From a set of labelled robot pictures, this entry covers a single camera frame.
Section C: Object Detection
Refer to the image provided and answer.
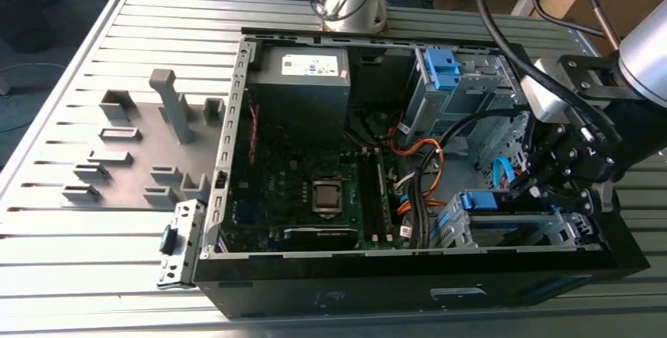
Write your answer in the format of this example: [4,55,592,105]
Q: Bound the blue floor cable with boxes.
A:
[0,117,32,134]

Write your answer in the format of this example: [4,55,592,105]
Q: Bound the black graphics card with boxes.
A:
[283,227,360,251]

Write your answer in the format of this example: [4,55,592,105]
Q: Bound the silver expansion slot bracket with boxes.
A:
[155,198,208,290]

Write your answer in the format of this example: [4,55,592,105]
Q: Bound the thin red wire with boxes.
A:
[248,103,262,162]

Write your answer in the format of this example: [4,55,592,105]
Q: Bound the CPU socket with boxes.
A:
[311,176,348,220]

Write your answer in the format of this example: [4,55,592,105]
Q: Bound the orange yellow power wires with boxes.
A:
[388,121,444,218]

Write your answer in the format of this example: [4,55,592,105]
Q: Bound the blue data wire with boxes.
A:
[492,156,518,193]

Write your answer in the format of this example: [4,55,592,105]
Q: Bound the grey power supply unit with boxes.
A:
[247,45,351,150]

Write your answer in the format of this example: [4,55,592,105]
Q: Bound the green motherboard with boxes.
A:
[218,146,412,253]

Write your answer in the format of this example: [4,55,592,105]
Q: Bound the hard disk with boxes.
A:
[436,190,564,247]

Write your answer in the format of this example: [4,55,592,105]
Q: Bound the black RAM slot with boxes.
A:
[374,149,395,242]
[360,150,380,242]

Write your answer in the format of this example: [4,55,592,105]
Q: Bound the grey metal drive cage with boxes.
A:
[403,47,531,146]

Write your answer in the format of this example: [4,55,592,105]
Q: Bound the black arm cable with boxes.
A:
[528,0,606,37]
[476,0,624,148]
[578,0,622,50]

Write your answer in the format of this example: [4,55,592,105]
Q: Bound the black office chair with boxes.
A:
[0,0,59,54]

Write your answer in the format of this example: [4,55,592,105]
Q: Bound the blue drive cage latch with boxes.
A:
[432,71,463,91]
[424,48,464,76]

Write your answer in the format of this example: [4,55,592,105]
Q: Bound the black open PC case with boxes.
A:
[192,25,651,319]

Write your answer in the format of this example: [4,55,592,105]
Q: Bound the pale grey floor cable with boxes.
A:
[0,62,69,77]

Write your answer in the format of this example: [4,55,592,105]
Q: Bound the blue bracket latch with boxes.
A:
[159,223,182,255]

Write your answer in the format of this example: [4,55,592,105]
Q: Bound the silver disk bay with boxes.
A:
[431,191,594,251]

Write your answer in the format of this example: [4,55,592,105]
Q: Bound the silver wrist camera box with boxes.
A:
[520,59,574,124]

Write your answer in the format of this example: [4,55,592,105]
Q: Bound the grey parts rack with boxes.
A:
[60,68,228,211]

